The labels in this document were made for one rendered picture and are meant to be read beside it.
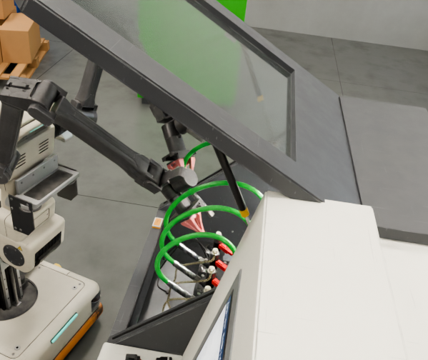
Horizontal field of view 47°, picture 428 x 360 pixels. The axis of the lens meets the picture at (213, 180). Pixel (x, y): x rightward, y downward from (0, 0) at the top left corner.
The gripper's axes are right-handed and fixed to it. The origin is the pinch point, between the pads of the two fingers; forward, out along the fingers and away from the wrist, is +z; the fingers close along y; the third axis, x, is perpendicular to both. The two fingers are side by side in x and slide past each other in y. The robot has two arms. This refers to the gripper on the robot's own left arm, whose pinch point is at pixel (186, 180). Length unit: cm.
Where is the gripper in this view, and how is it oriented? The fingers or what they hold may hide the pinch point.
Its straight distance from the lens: 161.3
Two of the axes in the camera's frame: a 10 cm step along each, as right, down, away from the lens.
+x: -6.3, 3.4, 7.0
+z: 3.0, 9.4, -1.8
